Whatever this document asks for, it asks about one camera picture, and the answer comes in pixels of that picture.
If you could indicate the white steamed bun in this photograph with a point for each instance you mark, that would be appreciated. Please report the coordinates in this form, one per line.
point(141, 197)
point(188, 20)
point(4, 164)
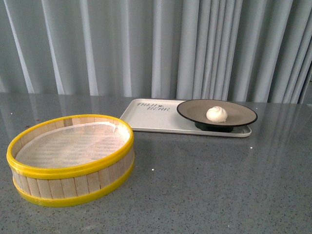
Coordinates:
point(217, 114)

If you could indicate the tan plate with black rim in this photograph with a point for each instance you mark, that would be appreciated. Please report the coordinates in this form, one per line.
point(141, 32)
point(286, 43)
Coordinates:
point(195, 111)

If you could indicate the cream bear tray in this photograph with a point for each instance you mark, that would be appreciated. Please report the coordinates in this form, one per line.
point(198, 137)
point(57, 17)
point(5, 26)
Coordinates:
point(161, 116)

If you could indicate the white steamer liner cloth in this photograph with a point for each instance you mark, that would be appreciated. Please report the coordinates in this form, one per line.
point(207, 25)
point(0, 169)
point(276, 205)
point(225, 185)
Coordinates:
point(73, 146)

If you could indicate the grey pleated curtain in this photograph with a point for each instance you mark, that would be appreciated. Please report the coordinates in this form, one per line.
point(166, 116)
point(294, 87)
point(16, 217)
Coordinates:
point(238, 50)

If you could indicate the yellow rimmed bamboo steamer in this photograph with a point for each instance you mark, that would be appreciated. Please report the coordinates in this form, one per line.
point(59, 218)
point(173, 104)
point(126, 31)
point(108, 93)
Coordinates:
point(68, 186)

